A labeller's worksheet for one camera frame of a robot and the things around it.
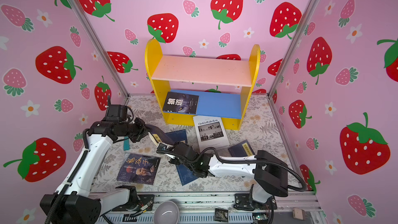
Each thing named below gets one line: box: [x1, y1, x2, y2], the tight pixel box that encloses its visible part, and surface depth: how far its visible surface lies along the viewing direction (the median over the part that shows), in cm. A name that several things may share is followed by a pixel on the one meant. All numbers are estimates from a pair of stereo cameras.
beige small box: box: [292, 207, 306, 221], surface depth 71 cm
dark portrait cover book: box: [116, 152, 162, 186], surface depth 85 cm
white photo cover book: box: [192, 116, 230, 153], surface depth 97 cm
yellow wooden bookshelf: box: [145, 38, 261, 131], surface depth 80 cm
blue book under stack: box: [164, 129, 188, 144], surface depth 101 cm
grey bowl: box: [153, 200, 180, 224], surface depth 71 cm
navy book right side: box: [228, 138, 256, 158], surface depth 92 cm
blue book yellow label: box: [176, 163, 200, 186], surface depth 83 cm
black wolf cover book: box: [162, 91, 200, 115], surface depth 97 cm
